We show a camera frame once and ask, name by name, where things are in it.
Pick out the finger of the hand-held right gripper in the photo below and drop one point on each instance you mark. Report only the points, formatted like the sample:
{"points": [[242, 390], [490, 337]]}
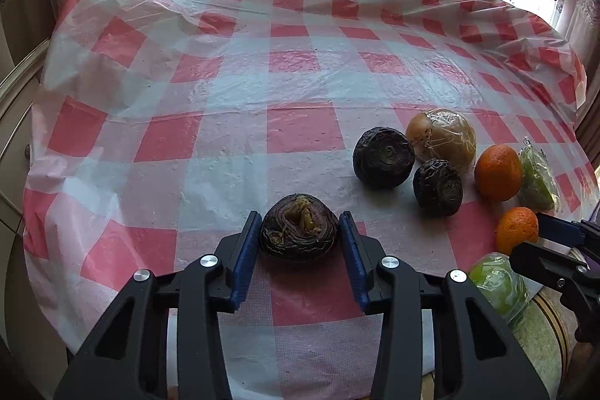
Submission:
{"points": [[562, 231], [548, 264]]}

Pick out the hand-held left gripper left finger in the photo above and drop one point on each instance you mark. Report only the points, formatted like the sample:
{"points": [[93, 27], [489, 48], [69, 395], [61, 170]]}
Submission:
{"points": [[246, 262]]}

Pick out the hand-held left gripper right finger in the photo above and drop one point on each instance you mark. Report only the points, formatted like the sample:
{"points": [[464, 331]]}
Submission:
{"points": [[352, 262]]}

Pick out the small orange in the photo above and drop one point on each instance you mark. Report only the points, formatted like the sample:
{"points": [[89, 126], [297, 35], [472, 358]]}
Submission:
{"points": [[515, 229]]}

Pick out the plastic-wrapped yellow fruit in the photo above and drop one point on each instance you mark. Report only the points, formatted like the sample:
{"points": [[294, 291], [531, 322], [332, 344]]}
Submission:
{"points": [[443, 137]]}

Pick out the plastic-wrapped green fruit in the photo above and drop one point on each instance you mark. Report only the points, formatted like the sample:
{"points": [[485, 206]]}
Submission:
{"points": [[499, 287], [539, 179]]}

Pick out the large orange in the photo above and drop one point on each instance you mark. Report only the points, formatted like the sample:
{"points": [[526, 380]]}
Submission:
{"points": [[498, 172]]}

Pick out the red white checkered tablecloth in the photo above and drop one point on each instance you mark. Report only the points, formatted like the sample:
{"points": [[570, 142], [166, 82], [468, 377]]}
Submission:
{"points": [[234, 100]]}

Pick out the cream ornate cabinet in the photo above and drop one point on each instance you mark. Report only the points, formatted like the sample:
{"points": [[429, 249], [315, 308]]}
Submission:
{"points": [[18, 123]]}

